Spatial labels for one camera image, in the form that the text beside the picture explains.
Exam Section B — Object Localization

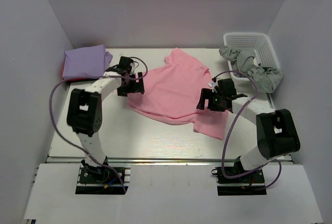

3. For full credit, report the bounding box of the pink t shirt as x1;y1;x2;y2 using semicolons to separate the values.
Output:
128;48;228;139

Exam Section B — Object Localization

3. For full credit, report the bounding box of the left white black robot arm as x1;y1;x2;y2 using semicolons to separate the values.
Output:
66;57;147;167

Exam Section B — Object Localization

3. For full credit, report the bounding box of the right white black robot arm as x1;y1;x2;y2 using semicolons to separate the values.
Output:
197;79;300;179

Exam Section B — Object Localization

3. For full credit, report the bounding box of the folded purple t shirt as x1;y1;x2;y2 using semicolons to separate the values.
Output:
64;45;113;79

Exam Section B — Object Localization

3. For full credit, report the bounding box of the folded red t shirt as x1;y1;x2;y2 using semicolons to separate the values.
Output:
62;67;89;81

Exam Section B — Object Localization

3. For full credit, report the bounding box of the grey crumpled t shirt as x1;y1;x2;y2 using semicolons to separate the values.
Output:
219;46;283;93

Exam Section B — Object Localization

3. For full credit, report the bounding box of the white plastic basket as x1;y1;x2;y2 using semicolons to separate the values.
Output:
224;32;280;83

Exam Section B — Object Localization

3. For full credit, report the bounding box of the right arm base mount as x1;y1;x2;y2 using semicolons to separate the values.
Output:
212;160;267;196

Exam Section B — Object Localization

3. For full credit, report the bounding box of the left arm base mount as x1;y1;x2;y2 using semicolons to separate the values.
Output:
75;160;130;195

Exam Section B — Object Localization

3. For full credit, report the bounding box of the aluminium table rail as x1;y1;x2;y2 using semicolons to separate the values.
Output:
45;77;294;166

